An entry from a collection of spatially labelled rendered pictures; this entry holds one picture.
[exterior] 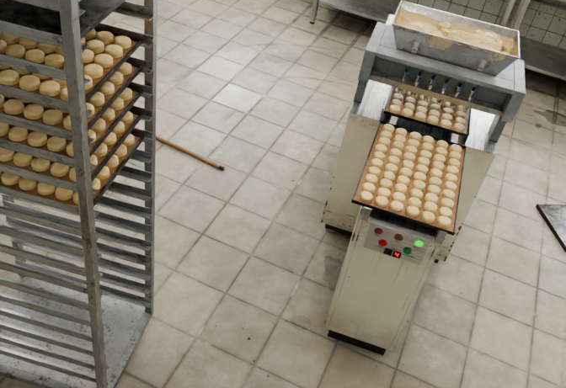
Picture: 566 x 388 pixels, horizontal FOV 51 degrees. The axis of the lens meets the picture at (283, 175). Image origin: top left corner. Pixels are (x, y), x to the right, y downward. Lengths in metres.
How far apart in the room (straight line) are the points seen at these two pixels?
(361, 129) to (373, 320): 0.91
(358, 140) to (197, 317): 1.17
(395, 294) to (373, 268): 0.17
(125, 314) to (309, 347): 0.87
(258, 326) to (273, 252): 0.50
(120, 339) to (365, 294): 1.07
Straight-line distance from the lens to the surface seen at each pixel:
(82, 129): 1.57
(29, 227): 2.70
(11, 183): 1.94
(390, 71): 2.88
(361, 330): 2.86
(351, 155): 3.05
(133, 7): 1.87
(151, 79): 1.96
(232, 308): 3.01
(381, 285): 2.61
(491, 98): 2.91
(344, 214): 3.30
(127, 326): 2.76
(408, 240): 2.37
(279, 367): 2.85
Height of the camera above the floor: 2.39
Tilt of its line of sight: 39 degrees down
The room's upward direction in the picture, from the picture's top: 11 degrees clockwise
